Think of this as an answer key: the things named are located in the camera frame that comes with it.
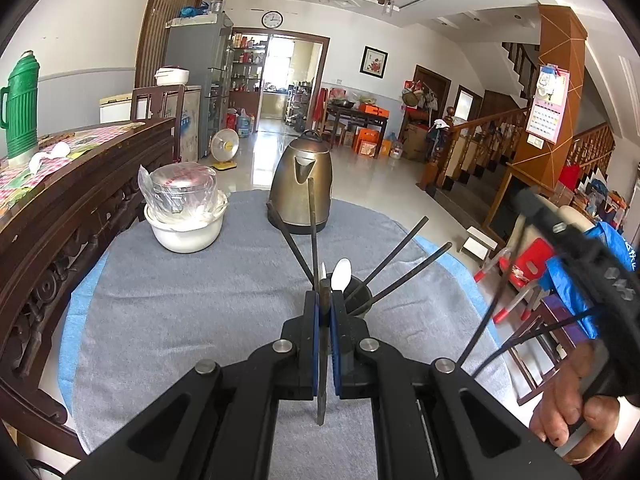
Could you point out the blue water jug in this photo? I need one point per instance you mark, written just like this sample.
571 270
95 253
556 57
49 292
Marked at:
244 125

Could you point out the wooden stair railing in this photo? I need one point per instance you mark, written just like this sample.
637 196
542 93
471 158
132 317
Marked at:
480 125

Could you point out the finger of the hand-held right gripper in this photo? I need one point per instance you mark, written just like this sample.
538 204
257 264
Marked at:
555 220

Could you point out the cream chair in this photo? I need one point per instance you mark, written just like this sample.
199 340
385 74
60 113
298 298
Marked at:
575 212

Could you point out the orange box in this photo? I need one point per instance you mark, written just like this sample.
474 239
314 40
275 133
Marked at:
367 142

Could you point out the blue bag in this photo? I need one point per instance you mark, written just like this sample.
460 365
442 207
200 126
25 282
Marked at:
570 275

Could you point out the dark wooden chair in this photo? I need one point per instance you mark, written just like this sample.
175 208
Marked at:
545 350

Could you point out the person's right forearm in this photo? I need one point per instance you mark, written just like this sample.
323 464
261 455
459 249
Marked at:
615 460

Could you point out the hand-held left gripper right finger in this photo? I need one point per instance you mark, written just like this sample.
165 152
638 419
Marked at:
336 345

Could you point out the green thermos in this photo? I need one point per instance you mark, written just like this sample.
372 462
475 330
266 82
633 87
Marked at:
22 105

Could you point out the round yellow fan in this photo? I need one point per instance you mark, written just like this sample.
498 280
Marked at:
223 145

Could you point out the red plastic chair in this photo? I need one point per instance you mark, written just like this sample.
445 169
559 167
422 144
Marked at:
530 260

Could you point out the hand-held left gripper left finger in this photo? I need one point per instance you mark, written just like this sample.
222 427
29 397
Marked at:
315 345

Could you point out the wooden slat screen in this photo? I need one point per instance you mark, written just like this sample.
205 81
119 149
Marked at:
170 20

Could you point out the white freezer with blue print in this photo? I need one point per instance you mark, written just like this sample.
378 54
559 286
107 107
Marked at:
190 125

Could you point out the wall calendar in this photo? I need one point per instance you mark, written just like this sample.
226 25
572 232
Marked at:
547 115

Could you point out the plastic-wrapped steel pot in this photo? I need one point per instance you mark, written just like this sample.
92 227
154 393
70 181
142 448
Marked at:
180 190

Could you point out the blue table mat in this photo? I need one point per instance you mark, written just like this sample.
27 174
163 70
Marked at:
75 310

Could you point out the white step stool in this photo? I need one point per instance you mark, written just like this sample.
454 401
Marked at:
477 245

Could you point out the dark wooden table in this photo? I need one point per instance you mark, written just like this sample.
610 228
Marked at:
360 112

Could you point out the round wall clock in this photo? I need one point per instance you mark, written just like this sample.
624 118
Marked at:
272 20

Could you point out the grey refrigerator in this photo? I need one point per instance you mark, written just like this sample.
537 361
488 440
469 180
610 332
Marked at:
200 60

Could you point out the checked cloth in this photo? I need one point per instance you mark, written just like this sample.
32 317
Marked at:
90 137

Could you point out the white crumpled bag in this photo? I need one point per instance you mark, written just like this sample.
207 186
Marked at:
50 155

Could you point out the white bowl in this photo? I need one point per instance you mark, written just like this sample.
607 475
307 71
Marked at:
185 237

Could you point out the bronze electric kettle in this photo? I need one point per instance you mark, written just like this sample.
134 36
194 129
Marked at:
300 195

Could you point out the framed picture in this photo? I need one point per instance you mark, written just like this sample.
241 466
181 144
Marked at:
374 61

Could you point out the wooden pillar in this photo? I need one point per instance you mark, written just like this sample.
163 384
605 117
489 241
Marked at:
555 35

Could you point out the person's right hand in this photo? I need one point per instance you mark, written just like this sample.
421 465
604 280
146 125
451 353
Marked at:
560 410

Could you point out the white plastic spoon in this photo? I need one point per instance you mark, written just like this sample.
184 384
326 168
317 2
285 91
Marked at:
324 272
341 272

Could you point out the white rice cooker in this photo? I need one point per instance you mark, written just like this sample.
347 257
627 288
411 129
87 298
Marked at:
172 76

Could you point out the clear water jug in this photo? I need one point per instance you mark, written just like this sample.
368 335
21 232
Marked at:
395 147

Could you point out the grey metal utensil holder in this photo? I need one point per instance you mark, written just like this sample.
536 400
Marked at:
360 300

